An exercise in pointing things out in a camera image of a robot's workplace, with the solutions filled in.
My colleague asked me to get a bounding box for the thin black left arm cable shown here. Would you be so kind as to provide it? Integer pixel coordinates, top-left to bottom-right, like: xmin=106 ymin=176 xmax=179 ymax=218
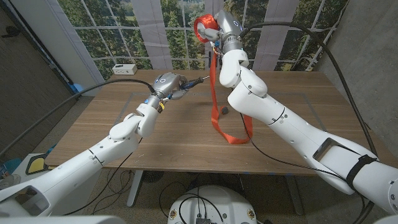
xmin=62 ymin=136 xmax=144 ymax=217

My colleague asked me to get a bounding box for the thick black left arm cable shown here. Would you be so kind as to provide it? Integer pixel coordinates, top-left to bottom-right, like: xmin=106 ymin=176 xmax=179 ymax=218
xmin=0 ymin=78 xmax=157 ymax=157

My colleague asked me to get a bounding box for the white power strip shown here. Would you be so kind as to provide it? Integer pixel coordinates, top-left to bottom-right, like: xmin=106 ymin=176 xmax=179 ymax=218
xmin=111 ymin=63 xmax=138 ymax=76

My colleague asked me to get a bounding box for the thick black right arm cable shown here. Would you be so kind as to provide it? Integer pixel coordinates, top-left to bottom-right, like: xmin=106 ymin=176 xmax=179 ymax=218
xmin=239 ymin=21 xmax=379 ymax=224

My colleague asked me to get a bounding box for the teal plastic bin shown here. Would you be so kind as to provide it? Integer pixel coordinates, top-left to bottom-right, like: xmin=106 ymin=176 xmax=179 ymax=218
xmin=0 ymin=157 xmax=23 ymax=175

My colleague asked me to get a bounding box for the black diagonal wall rail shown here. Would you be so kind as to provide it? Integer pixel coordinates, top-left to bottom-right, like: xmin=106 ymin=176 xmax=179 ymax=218
xmin=2 ymin=0 xmax=77 ymax=93

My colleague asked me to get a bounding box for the white table leg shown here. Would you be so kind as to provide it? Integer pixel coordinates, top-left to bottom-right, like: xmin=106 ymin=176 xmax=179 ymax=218
xmin=285 ymin=175 xmax=305 ymax=216
xmin=126 ymin=170 xmax=144 ymax=208

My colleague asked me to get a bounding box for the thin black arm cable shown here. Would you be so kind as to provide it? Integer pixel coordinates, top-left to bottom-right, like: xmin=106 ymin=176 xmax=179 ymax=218
xmin=62 ymin=136 xmax=144 ymax=217
xmin=239 ymin=112 xmax=366 ymax=224

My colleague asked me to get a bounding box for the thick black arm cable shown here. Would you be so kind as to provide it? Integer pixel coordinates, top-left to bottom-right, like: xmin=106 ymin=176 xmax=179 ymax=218
xmin=0 ymin=78 xmax=157 ymax=157
xmin=239 ymin=21 xmax=379 ymax=224

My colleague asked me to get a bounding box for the orange satin ribbon roll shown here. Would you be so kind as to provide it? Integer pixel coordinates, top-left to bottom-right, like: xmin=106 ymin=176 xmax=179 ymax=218
xmin=193 ymin=14 xmax=254 ymax=145

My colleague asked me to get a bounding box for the black ribbed round object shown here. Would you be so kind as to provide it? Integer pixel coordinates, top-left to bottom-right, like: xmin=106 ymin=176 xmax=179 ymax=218
xmin=142 ymin=170 xmax=165 ymax=184

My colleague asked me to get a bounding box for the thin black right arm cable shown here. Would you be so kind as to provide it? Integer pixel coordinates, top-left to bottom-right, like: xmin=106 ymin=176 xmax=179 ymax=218
xmin=239 ymin=112 xmax=366 ymax=224

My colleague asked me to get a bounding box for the blue black handled screwdriver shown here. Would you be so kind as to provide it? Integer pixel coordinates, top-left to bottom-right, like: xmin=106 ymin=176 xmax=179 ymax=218
xmin=180 ymin=75 xmax=211 ymax=91

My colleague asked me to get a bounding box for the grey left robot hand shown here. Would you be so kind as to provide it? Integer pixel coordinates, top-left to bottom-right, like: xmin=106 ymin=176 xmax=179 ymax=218
xmin=151 ymin=72 xmax=190 ymax=106

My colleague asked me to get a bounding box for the black cable on robot base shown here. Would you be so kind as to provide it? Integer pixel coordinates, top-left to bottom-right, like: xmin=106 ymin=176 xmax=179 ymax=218
xmin=182 ymin=186 xmax=225 ymax=224

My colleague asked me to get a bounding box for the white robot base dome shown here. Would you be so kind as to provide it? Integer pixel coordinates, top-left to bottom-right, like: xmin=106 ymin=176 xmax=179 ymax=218
xmin=167 ymin=185 xmax=258 ymax=224

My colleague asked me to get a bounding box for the printed window forest backdrop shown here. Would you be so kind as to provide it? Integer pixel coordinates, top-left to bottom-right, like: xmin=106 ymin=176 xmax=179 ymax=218
xmin=57 ymin=0 xmax=349 ymax=82

